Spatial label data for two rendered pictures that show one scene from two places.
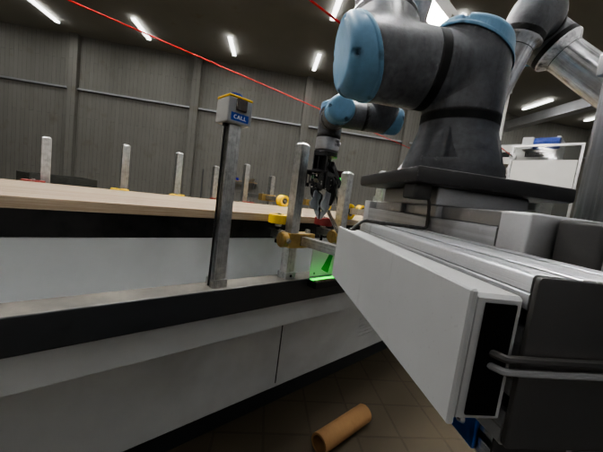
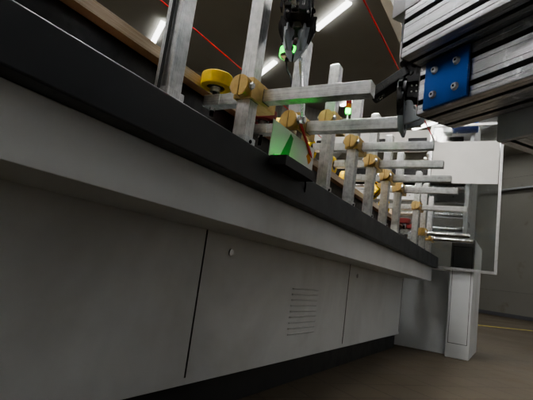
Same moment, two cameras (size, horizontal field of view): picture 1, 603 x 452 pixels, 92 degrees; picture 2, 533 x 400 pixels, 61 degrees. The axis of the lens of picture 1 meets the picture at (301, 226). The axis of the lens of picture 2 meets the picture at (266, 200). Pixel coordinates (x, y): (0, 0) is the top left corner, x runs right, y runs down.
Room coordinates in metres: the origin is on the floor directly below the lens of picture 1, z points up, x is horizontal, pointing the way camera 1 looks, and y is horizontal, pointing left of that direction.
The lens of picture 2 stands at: (0.01, 0.26, 0.43)
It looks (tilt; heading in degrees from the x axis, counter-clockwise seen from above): 9 degrees up; 343
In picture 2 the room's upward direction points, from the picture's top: 8 degrees clockwise
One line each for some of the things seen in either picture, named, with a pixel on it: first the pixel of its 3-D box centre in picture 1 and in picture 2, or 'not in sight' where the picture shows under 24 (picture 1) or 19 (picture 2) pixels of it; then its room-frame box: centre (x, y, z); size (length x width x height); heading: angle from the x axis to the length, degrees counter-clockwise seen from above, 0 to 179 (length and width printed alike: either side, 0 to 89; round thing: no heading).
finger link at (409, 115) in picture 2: not in sight; (409, 117); (0.95, -0.38, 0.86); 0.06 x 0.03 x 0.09; 43
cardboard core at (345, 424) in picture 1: (343, 427); not in sight; (1.15, -0.29, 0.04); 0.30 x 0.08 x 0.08; 133
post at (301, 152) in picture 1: (293, 214); (254, 57); (0.99, 0.03, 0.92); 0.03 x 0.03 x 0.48; 43
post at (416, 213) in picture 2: not in sight; (416, 209); (2.34, -1.44, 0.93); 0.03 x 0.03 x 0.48; 43
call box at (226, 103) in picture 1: (233, 113); not in sight; (0.81, 0.22, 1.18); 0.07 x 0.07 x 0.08; 43
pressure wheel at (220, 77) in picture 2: (277, 227); (214, 94); (1.11, 0.09, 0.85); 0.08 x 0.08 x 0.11
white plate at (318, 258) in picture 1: (335, 261); (293, 153); (1.12, -0.15, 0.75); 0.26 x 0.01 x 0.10; 133
